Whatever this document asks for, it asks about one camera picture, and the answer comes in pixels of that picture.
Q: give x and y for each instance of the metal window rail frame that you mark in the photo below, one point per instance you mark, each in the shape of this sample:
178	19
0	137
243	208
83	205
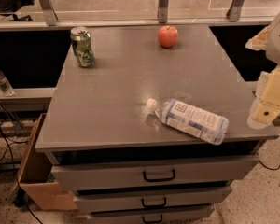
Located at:
142	12

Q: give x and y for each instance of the grey drawer cabinet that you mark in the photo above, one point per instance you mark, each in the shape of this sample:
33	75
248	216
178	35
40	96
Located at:
150	135

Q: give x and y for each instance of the bottom grey drawer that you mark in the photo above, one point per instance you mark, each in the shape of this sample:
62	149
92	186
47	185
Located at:
151	216

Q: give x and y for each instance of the middle grey drawer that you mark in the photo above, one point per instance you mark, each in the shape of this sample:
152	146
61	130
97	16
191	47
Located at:
149	199

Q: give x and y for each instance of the grey drawer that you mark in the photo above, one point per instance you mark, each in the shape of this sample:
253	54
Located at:
151	216
149	199
134	174

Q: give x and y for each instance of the blue label plastic bottle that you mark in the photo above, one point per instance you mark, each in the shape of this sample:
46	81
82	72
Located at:
190	119

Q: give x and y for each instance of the green soda can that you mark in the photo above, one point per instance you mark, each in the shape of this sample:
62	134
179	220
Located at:
81	44

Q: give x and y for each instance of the red apple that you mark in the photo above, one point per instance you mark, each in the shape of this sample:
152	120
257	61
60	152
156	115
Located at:
167	36

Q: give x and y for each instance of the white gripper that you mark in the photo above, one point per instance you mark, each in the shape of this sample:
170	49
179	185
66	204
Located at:
279	37

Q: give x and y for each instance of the brown cardboard box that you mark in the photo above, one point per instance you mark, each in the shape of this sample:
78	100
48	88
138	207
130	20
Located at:
33	177

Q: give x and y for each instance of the small clear water bottle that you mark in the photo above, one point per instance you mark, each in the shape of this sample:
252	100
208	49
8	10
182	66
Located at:
5	86

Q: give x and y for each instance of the top grey drawer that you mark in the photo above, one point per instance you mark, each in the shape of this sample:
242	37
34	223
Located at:
134	174

